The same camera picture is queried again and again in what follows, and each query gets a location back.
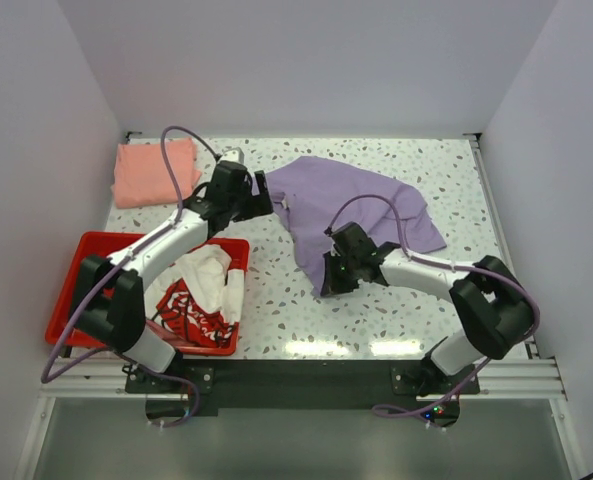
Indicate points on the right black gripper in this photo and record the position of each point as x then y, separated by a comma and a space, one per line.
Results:
331, 284

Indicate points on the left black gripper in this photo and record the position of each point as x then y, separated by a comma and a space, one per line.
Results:
263, 207

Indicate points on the purple t shirt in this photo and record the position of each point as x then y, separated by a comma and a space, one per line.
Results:
311, 193

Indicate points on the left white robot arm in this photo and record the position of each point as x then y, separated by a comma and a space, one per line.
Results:
108, 296

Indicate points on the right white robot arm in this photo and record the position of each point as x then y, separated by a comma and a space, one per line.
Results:
494, 310

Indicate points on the white and red t shirt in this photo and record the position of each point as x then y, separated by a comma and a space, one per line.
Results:
214, 274

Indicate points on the folded salmon pink t shirt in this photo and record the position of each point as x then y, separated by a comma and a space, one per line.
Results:
141, 178

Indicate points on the red plastic tray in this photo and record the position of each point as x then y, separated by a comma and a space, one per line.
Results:
76, 270

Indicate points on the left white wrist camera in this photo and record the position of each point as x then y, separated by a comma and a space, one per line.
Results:
235, 155

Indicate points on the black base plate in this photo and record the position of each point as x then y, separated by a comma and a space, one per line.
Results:
294, 385

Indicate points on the aluminium frame rail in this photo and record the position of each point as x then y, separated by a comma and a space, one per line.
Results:
92, 379

